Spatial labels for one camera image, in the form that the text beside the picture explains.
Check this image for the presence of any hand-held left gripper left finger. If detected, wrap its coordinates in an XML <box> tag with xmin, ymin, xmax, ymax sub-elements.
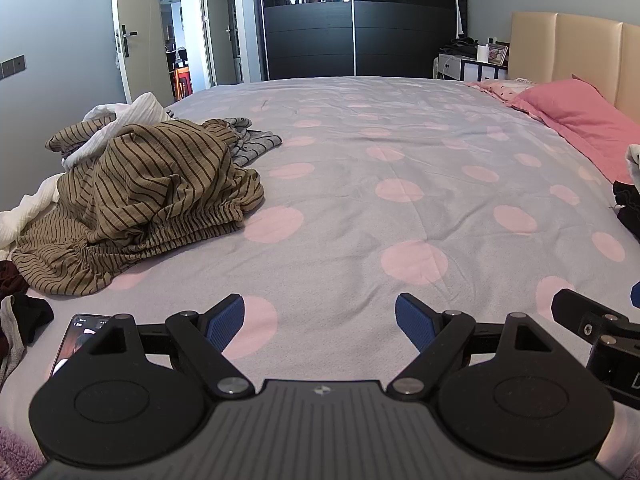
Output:
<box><xmin>90</xmin><ymin>293</ymin><xmax>251</xmax><ymax>399</ymax></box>

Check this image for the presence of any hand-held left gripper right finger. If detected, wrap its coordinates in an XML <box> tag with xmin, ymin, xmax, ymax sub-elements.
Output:
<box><xmin>387</xmin><ymin>293</ymin><xmax>551</xmax><ymax>399</ymax></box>

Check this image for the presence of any brown striped garment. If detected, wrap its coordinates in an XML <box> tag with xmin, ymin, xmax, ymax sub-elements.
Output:
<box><xmin>11</xmin><ymin>119</ymin><xmax>265</xmax><ymax>297</ymax></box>

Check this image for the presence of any black clothes pile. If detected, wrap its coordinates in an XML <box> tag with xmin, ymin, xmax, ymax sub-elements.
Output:
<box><xmin>612</xmin><ymin>180</ymin><xmax>640</xmax><ymax>243</ymax></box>

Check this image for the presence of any white garment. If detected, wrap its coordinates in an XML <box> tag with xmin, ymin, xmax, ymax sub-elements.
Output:
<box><xmin>625</xmin><ymin>144</ymin><xmax>640</xmax><ymax>186</ymax></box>

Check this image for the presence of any smartphone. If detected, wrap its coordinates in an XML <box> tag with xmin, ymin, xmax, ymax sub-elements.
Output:
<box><xmin>48</xmin><ymin>313</ymin><xmax>115</xmax><ymax>380</ymax></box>

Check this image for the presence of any grey striped garment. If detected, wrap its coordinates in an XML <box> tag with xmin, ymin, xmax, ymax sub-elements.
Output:
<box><xmin>220</xmin><ymin>116</ymin><xmax>283</xmax><ymax>168</ymax></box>

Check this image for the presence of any black cloth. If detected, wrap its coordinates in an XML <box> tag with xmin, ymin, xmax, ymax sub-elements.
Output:
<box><xmin>10</xmin><ymin>292</ymin><xmax>55</xmax><ymax>346</ymax></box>

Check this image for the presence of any grey cloth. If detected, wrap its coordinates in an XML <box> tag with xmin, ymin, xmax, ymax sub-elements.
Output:
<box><xmin>0</xmin><ymin>296</ymin><xmax>27</xmax><ymax>386</ymax></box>

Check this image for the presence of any dark maroon cloth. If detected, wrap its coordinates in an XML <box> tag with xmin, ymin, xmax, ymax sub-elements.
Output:
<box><xmin>0</xmin><ymin>259</ymin><xmax>31</xmax><ymax>298</ymax></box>

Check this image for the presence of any white crinkled cloth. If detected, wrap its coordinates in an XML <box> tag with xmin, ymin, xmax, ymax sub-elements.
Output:
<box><xmin>0</xmin><ymin>92</ymin><xmax>176</xmax><ymax>256</ymax></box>

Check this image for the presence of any patterned pink pillow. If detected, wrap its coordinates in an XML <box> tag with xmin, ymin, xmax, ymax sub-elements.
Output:
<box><xmin>465</xmin><ymin>77</ymin><xmax>538</xmax><ymax>102</ymax></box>

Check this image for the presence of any orange furniture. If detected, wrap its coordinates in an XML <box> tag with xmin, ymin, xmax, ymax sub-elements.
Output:
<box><xmin>172</xmin><ymin>65</ymin><xmax>194</xmax><ymax>101</ymax></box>

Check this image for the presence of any purple fuzzy cloth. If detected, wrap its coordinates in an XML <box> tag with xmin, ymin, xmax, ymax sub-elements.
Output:
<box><xmin>0</xmin><ymin>425</ymin><xmax>48</xmax><ymax>480</ymax></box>

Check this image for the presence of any white nightstand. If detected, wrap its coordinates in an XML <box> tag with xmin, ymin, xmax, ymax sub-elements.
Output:
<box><xmin>432</xmin><ymin>52</ymin><xmax>510</xmax><ymax>82</ymax></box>

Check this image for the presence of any beige padded headboard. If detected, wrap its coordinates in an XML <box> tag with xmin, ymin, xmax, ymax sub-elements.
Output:
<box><xmin>507</xmin><ymin>11</ymin><xmax>640</xmax><ymax>111</ymax></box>

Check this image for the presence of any black bag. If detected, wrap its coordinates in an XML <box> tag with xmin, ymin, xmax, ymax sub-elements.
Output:
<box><xmin>440</xmin><ymin>36</ymin><xmax>481</xmax><ymax>58</ymax></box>

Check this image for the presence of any black sliding wardrobe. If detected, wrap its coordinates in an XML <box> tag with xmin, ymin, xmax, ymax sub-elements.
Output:
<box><xmin>257</xmin><ymin>0</ymin><xmax>468</xmax><ymax>81</ymax></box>

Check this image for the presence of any white door black handle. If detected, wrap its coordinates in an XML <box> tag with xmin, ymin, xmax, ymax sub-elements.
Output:
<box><xmin>111</xmin><ymin>0</ymin><xmax>176</xmax><ymax>106</ymax></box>

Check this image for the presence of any wall light switch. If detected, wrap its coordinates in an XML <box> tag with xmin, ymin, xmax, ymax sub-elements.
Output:
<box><xmin>0</xmin><ymin>54</ymin><xmax>27</xmax><ymax>80</ymax></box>

